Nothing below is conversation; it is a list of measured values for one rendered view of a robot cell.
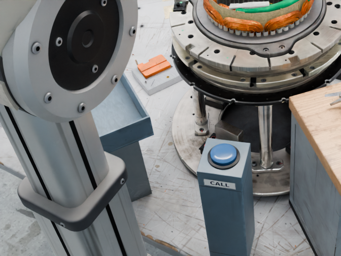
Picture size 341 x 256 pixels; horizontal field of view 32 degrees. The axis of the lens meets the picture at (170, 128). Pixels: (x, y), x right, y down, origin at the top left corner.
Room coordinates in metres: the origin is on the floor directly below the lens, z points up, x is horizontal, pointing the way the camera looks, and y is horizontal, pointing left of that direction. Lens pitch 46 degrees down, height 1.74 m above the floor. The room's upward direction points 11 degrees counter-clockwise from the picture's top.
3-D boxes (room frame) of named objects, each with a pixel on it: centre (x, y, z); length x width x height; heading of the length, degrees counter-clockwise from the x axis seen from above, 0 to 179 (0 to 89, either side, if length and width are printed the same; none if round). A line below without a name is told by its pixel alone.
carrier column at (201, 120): (0.89, -0.07, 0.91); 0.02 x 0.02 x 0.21
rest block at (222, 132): (0.79, -0.10, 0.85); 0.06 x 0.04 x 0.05; 44
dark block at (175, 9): (0.92, -0.06, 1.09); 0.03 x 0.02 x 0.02; 165
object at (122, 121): (0.78, 0.11, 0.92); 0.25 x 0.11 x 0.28; 15
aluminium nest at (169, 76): (1.09, -0.01, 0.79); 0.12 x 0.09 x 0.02; 111
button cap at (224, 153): (0.59, -0.07, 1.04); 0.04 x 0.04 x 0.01
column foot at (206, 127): (0.89, -0.07, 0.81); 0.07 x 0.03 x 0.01; 170
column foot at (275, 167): (0.74, -0.17, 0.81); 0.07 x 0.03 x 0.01; 80
